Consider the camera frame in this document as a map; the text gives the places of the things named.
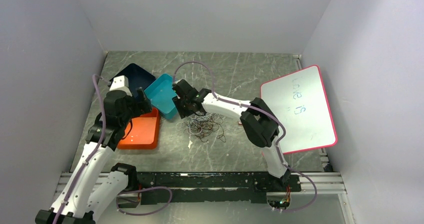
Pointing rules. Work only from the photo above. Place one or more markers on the navy blue tray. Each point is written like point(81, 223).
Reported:
point(137, 78)

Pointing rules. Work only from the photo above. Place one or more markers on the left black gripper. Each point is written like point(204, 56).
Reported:
point(142, 107)

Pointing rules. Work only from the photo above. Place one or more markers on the teal tray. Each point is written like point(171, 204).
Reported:
point(161, 96)

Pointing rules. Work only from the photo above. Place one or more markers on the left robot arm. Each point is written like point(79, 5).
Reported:
point(80, 202)

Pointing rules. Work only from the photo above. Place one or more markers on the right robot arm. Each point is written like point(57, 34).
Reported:
point(259, 123)

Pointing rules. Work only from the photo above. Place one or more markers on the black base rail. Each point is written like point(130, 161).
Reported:
point(199, 187)

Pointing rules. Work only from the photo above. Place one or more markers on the orange tray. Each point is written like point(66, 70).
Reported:
point(142, 132)

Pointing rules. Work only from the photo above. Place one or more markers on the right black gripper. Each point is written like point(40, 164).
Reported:
point(177, 101)

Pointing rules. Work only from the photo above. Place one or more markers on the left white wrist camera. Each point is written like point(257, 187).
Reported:
point(120, 83)

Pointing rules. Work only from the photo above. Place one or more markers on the pink framed whiteboard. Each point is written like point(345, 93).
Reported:
point(300, 103)

